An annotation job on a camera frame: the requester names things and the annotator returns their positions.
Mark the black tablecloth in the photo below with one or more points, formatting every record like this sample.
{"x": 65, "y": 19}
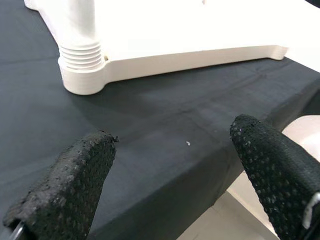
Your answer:
{"x": 150, "y": 120}

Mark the white plastic table leg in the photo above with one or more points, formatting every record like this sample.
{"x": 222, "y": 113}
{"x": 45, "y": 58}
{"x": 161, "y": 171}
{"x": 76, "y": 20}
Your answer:
{"x": 82, "y": 30}

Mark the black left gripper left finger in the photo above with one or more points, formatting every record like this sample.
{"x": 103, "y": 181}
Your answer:
{"x": 62, "y": 190}

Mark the white plastic table top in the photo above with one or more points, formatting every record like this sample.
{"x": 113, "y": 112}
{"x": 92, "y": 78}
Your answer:
{"x": 175, "y": 37}

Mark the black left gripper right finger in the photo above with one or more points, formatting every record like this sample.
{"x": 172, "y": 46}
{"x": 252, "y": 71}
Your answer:
{"x": 280, "y": 180}

